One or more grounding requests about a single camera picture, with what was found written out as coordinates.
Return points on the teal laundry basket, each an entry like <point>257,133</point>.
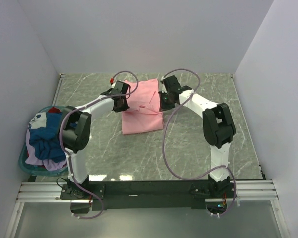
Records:
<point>37,170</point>

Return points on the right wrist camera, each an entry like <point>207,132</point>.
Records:
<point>172,85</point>

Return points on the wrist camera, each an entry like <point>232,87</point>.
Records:
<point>118,87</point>
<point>172,85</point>

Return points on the red garment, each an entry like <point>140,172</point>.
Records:
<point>54,110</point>

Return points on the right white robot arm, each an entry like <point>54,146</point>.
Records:
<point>217,123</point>

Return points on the black base beam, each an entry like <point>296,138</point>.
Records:
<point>147,194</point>

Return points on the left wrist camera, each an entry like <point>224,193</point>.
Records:
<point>118,87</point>

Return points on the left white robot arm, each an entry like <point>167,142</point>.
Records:
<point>75,127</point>

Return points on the blue printed t shirt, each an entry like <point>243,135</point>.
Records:
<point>43,136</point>

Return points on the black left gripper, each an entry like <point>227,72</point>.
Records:
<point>124,107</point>

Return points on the lavender t shirt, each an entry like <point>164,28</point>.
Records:
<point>47,163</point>

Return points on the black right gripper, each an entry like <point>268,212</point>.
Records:
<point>163,106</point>

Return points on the pink t shirt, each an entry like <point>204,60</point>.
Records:
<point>144,113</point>

